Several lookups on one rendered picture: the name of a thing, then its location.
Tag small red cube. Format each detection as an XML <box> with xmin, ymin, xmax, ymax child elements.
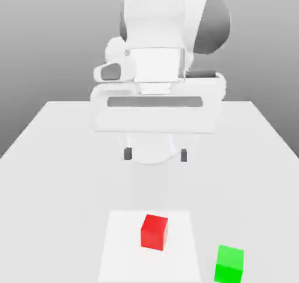
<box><xmin>140</xmin><ymin>214</ymin><xmax>169</xmax><ymax>251</ymax></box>

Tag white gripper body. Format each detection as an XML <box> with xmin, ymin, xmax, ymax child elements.
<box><xmin>90</xmin><ymin>75</ymin><xmax>227</xmax><ymax>134</ymax></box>

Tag small green cube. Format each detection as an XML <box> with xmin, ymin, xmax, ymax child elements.
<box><xmin>214</xmin><ymin>244</ymin><xmax>245</xmax><ymax>283</ymax></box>

